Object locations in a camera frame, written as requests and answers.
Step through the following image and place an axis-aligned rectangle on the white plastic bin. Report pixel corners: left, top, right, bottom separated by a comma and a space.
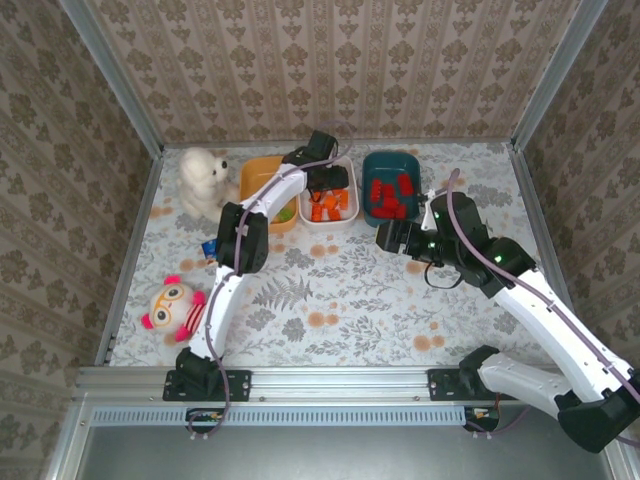
298, 154, 361, 230

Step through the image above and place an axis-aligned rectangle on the teal plastic bin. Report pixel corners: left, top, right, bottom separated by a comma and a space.
361, 151, 422, 229

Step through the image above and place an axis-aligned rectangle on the orange plastic bin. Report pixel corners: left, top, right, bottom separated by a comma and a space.
238, 155, 301, 235

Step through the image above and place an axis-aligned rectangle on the floral tablecloth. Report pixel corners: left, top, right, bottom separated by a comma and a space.
109, 142, 576, 366

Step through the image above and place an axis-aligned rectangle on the white plush dog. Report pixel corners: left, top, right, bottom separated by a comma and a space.
178, 146, 240, 221

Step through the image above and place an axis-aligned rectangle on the pink striped plush toy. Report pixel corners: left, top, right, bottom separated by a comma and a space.
140, 273, 208, 345

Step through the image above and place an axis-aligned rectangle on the grey metal panel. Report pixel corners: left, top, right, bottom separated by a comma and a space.
74, 424, 614, 480

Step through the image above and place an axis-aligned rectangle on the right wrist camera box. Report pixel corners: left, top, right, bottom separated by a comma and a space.
418, 191, 439, 232

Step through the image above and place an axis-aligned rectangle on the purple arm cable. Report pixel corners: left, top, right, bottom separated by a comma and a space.
187, 119, 355, 444
446, 168, 640, 441

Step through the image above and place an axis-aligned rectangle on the thin black camera cable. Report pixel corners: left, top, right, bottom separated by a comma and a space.
423, 259, 466, 290

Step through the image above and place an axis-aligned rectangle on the aluminium frame rail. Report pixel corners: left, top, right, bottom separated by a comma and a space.
162, 139, 516, 150
94, 147, 166, 366
509, 142, 591, 364

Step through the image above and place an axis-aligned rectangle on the aluminium frame post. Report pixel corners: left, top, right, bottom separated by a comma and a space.
510, 0, 609, 151
58, 0, 166, 154

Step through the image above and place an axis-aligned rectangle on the wide aluminium extrusion rail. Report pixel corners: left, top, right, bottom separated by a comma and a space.
74, 363, 619, 401

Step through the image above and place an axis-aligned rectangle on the grey slotted cable duct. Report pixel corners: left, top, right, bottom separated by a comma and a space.
89, 405, 469, 428

